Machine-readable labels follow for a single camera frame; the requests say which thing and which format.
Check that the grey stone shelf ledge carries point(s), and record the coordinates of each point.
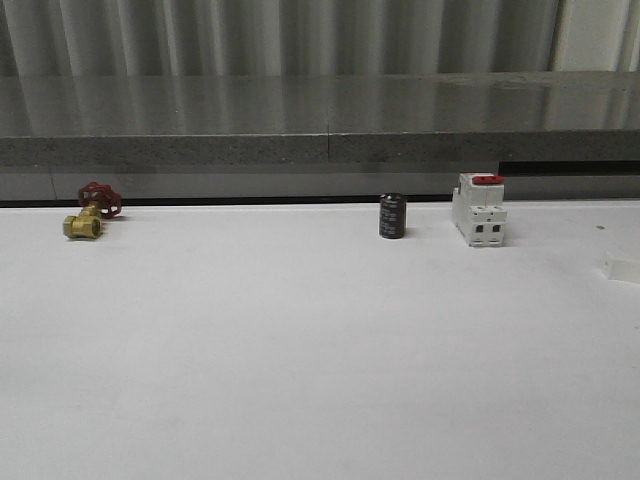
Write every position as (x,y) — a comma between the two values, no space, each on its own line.
(437,123)

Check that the brass valve red handwheel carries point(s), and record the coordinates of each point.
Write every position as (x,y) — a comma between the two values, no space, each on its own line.
(98,202)

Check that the black cylindrical capacitor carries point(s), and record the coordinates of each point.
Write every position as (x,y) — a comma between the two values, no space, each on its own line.
(392,215)

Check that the white circuit breaker red switch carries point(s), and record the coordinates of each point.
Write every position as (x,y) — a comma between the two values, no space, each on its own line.
(477,209)

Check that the white half-ring pipe clamp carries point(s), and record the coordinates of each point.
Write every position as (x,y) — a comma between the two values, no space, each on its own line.
(621,268)

